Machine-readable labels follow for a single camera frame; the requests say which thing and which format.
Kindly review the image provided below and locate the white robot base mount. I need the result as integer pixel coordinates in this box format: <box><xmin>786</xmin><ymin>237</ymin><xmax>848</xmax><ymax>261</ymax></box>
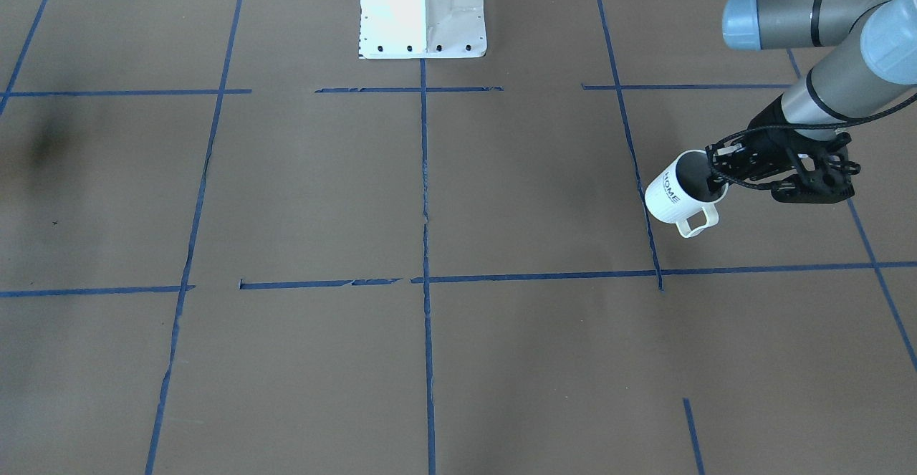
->
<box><xmin>358</xmin><ymin>0</ymin><xmax>488</xmax><ymax>60</ymax></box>

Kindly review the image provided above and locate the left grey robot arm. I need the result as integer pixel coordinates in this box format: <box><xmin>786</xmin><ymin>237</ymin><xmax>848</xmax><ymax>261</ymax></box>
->
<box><xmin>702</xmin><ymin>0</ymin><xmax>915</xmax><ymax>204</ymax></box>

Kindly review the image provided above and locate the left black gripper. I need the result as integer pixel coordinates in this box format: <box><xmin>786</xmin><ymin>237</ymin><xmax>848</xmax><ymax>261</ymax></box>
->
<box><xmin>706</xmin><ymin>96</ymin><xmax>807</xmax><ymax>198</ymax></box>

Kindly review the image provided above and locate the white ribbed HOME mug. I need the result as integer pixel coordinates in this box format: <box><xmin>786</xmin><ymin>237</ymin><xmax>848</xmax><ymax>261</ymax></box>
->
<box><xmin>645</xmin><ymin>150</ymin><xmax>724</xmax><ymax>238</ymax></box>

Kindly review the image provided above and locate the black braided camera cable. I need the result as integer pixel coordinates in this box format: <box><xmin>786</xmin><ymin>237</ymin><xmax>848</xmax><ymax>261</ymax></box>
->
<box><xmin>709</xmin><ymin>92</ymin><xmax>917</xmax><ymax>191</ymax></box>

